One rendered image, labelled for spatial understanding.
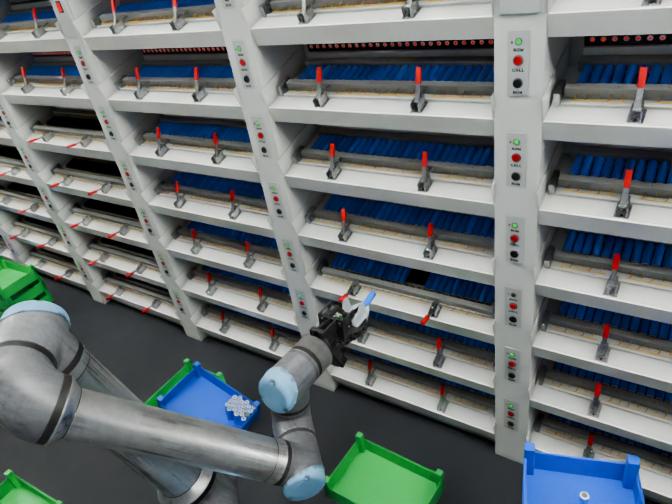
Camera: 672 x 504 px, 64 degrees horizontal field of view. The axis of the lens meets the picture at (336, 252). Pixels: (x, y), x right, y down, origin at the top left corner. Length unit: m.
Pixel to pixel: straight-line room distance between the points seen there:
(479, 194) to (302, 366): 0.56
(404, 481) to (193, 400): 0.81
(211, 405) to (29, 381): 1.17
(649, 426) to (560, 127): 0.81
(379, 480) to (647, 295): 0.95
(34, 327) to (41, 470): 1.27
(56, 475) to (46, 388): 1.27
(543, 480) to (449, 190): 0.65
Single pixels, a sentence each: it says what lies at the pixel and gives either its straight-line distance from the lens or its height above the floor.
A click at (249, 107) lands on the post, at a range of 1.53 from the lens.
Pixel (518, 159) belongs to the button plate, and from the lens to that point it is 1.19.
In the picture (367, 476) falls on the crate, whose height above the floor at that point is 0.00.
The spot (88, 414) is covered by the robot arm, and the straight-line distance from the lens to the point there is 1.02.
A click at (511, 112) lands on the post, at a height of 1.10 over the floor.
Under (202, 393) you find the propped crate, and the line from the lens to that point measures 2.12.
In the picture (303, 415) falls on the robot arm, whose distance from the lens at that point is 1.25.
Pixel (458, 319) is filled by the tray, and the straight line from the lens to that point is 1.54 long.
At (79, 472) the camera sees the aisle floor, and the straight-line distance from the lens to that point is 2.21.
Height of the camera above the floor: 1.49
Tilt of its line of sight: 32 degrees down
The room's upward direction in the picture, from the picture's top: 11 degrees counter-clockwise
